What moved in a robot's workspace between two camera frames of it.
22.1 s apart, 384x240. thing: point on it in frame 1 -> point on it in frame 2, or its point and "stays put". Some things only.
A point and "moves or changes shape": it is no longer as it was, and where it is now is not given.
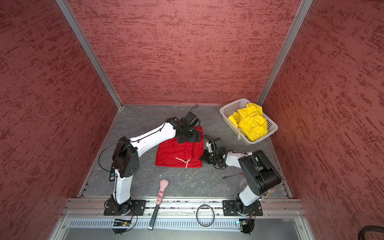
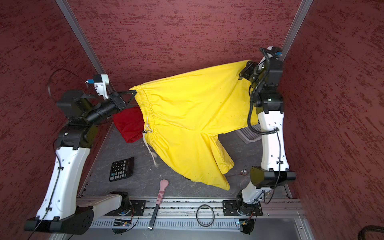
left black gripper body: x=190 y=136 -> x=116 y=100
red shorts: x=186 y=155 -> x=130 y=123
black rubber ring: x=213 y=217 stays put
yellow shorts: x=250 y=121 moves or changes shape
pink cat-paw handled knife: x=163 y=184 stays put
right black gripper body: x=209 y=157 -> x=251 y=74
